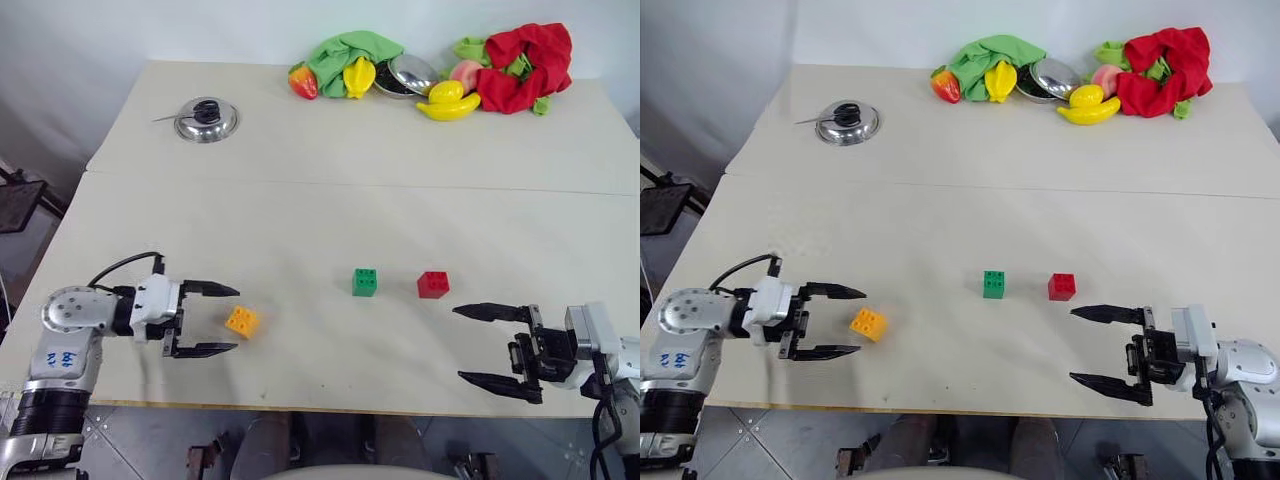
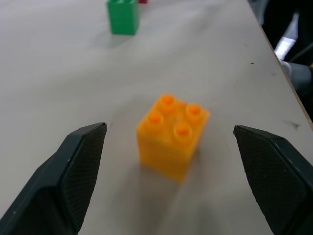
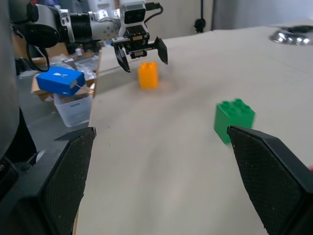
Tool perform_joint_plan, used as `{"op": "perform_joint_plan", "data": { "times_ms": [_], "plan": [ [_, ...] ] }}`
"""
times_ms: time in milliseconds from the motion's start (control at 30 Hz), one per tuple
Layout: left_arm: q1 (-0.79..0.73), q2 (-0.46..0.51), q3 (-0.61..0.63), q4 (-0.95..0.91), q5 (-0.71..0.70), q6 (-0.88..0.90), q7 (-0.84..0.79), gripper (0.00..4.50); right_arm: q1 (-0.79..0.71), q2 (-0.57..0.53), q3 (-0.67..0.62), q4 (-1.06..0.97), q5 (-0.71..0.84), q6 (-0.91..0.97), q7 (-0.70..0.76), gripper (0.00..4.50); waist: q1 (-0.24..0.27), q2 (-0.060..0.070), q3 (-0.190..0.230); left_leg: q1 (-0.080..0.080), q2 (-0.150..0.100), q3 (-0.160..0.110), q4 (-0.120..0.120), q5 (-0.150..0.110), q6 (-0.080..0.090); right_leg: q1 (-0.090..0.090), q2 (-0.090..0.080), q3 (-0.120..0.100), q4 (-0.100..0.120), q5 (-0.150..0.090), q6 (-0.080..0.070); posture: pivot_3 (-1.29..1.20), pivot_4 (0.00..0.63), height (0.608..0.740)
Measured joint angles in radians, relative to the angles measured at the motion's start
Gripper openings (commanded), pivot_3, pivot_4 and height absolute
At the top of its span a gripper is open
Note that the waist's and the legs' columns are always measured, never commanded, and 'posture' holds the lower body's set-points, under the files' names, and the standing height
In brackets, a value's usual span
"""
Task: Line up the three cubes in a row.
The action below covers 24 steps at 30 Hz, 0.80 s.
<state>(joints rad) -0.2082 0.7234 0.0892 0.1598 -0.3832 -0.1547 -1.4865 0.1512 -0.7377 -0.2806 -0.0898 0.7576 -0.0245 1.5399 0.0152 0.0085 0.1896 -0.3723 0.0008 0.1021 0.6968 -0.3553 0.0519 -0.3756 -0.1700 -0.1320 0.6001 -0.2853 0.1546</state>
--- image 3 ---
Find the blue cardboard box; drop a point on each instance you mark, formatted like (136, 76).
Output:
(58, 79)

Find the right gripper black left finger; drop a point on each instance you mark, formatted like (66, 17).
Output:
(66, 176)

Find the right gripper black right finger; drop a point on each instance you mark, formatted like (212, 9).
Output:
(269, 181)

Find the white plastic bin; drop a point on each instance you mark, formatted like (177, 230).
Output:
(73, 110)

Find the silver metal bowl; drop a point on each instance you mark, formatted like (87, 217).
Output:
(286, 38)

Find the green toy brick cube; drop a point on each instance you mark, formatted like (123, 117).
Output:
(230, 115)

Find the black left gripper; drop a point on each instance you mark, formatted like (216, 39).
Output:
(138, 44)

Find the large brown cardboard box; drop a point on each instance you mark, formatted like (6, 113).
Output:
(58, 50)

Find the clear plastic bag pile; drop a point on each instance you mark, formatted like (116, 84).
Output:
(78, 62)

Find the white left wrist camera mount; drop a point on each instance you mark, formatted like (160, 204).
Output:
(133, 6)

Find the dark grey robot torso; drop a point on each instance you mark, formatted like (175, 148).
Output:
(7, 85)

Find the orange toy brick cube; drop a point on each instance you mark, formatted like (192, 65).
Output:
(148, 76)

